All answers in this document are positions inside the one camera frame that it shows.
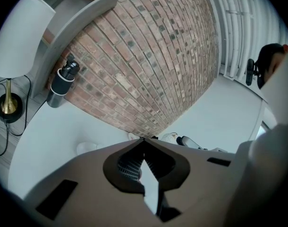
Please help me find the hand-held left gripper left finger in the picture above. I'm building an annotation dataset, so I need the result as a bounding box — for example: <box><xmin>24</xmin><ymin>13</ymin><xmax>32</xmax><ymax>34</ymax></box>
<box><xmin>23</xmin><ymin>138</ymin><xmax>159</xmax><ymax>227</ymax></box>

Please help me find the grey wooden side desk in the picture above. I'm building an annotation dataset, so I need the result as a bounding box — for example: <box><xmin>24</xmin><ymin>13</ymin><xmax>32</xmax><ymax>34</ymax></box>
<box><xmin>0</xmin><ymin>74</ymin><xmax>49</xmax><ymax>167</ymax></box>

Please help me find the black cylindrical speaker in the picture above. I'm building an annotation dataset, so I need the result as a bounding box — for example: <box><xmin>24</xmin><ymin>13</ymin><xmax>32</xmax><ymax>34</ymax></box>
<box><xmin>46</xmin><ymin>53</ymin><xmax>81</xmax><ymax>109</ymax></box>

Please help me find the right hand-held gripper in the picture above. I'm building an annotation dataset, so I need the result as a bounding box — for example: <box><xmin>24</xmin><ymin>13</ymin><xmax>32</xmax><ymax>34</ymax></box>
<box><xmin>225</xmin><ymin>51</ymin><xmax>288</xmax><ymax>227</ymax></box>

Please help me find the row of white pipes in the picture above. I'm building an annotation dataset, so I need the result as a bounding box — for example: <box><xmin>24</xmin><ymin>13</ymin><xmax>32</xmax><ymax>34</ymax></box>
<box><xmin>205</xmin><ymin>0</ymin><xmax>255</xmax><ymax>80</ymax></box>

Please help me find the grey wooden shelf unit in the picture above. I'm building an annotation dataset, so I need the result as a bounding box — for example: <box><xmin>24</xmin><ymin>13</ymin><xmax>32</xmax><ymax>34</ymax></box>
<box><xmin>30</xmin><ymin>0</ymin><xmax>121</xmax><ymax>99</ymax></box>

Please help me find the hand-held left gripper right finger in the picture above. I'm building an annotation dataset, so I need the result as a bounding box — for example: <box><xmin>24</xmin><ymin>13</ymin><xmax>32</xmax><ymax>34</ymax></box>
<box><xmin>143</xmin><ymin>138</ymin><xmax>240</xmax><ymax>227</ymax></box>

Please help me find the white shade table lamp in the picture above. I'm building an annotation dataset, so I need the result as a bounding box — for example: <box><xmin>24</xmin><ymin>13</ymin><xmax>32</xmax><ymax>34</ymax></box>
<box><xmin>0</xmin><ymin>0</ymin><xmax>57</xmax><ymax>124</ymax></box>

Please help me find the person's face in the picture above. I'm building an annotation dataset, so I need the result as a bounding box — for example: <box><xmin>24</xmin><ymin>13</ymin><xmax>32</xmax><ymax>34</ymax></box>
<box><xmin>266</xmin><ymin>52</ymin><xmax>286</xmax><ymax>81</ymax></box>

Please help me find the black head-worn camera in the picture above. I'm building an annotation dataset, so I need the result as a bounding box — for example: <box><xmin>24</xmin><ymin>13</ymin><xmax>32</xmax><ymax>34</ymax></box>
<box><xmin>245</xmin><ymin>58</ymin><xmax>263</xmax><ymax>87</ymax></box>

